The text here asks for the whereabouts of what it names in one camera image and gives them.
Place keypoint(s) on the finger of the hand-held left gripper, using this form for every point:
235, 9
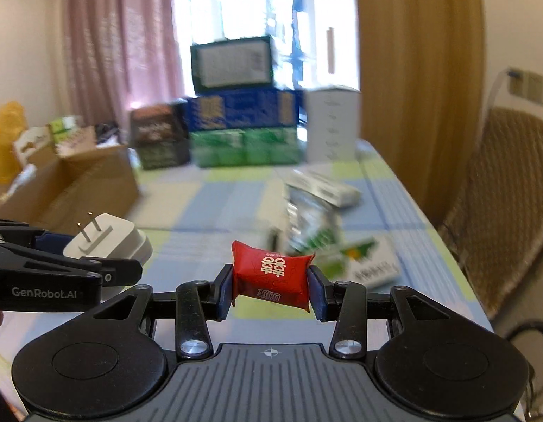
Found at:
117, 271
51, 241

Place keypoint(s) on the white charger plug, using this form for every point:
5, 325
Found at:
117, 237

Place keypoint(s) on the chair with quilted cover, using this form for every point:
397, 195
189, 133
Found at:
504, 211

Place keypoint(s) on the pink curtain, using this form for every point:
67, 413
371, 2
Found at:
121, 44

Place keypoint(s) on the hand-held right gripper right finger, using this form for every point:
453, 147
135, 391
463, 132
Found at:
316, 292

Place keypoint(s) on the silver foil bag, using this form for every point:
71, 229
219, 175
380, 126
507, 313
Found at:
311, 220

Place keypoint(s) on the glass balcony door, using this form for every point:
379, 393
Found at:
262, 4

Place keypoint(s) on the blue box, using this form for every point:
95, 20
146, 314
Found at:
245, 110

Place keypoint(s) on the brown cardboard box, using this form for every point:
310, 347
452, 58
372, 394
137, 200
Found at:
91, 184

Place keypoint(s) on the brown curtain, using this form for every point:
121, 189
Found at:
421, 74

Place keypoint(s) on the green and white box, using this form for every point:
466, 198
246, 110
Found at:
368, 263

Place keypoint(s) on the yellow plastic bag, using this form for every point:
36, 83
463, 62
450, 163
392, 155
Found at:
5, 140

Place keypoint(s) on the green wrapped pack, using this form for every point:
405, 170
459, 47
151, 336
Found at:
245, 147

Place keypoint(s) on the metal chair frame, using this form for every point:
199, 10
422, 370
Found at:
533, 360

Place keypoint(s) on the tall white box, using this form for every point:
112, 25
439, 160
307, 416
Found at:
333, 125

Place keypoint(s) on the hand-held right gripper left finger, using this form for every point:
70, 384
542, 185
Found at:
223, 292

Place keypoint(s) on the wall socket with plug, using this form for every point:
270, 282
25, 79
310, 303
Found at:
515, 82

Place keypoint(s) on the small long white box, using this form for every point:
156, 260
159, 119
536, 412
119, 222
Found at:
324, 189

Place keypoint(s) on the black noodle bowl orange label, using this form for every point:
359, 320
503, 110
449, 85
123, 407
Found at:
157, 125

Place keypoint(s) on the empty wall socket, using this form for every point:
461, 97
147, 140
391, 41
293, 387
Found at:
535, 89

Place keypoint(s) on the white paper carton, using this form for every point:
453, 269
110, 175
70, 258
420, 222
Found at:
33, 143

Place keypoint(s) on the dark green box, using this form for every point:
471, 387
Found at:
231, 66

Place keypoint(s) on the green and white cartons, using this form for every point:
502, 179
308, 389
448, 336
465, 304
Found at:
67, 132

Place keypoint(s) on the red candy packet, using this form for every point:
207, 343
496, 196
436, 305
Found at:
271, 274

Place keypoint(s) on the plaid cloth covered desktop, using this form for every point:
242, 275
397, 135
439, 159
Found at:
201, 202

